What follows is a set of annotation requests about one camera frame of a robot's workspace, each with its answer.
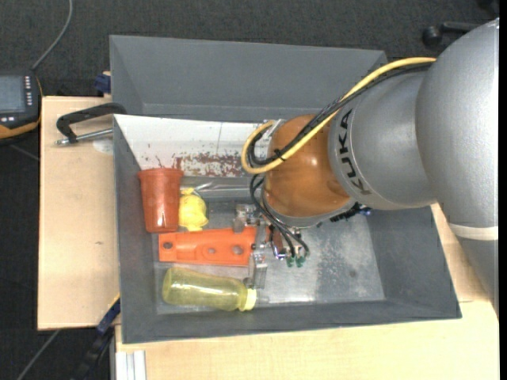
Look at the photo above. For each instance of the orange flat block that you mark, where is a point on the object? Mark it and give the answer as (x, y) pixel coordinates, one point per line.
(198, 248)

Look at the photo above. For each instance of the grey metal bin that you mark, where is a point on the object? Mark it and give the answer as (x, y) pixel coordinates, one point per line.
(356, 275)

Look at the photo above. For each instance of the pale wood flat board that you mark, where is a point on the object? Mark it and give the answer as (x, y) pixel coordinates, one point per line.
(75, 220)

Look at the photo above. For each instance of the yellow toy pepper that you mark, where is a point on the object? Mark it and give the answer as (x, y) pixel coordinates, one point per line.
(193, 210)

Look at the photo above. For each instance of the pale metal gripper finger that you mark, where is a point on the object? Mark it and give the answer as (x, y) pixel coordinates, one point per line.
(244, 216)
(259, 268)

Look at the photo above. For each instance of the yellow clear plastic bottle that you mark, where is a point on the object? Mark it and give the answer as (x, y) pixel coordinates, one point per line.
(202, 290)

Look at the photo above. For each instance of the orange plastic cup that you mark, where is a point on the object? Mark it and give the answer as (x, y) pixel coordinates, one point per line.
(160, 198)

